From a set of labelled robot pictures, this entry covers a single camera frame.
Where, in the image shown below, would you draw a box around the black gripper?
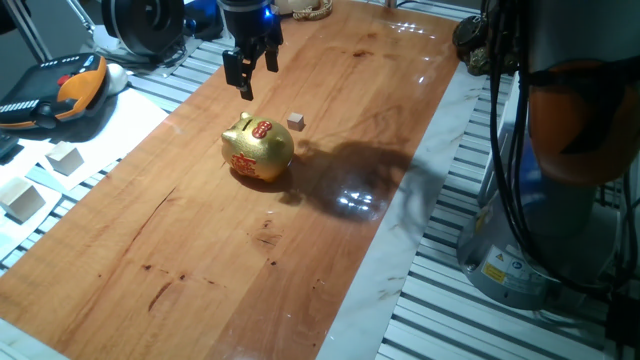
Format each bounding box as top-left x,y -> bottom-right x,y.
218,0 -> 284,102

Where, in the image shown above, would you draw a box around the white paper sheets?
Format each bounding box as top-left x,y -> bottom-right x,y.
0,88 -> 170,246

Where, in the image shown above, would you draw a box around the blue bag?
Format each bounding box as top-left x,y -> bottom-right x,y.
184,0 -> 225,41

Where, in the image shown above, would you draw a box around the black keyboard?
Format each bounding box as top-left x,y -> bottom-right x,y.
0,130 -> 20,161

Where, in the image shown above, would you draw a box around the black filament spool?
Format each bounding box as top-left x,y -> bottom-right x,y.
101,0 -> 186,56

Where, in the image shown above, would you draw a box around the golden piggy bank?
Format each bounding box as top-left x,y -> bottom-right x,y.
221,111 -> 296,183

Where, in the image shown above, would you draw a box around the white round object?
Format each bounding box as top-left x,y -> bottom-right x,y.
106,63 -> 129,96

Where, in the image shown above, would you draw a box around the pale wooden block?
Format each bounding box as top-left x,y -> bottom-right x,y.
0,176 -> 46,223
45,140 -> 85,177

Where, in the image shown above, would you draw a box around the black orange teach pendant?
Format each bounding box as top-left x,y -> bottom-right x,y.
0,52 -> 110,131

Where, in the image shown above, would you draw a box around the cream vintage telephone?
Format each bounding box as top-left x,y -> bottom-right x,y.
274,0 -> 334,22

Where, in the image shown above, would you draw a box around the slanted grey metal bar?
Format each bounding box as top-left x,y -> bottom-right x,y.
64,0 -> 96,34
2,0 -> 53,64

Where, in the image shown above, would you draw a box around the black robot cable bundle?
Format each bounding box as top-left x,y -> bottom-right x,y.
482,0 -> 640,306

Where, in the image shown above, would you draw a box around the wood grain table mat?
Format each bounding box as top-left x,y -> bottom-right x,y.
0,0 -> 461,360

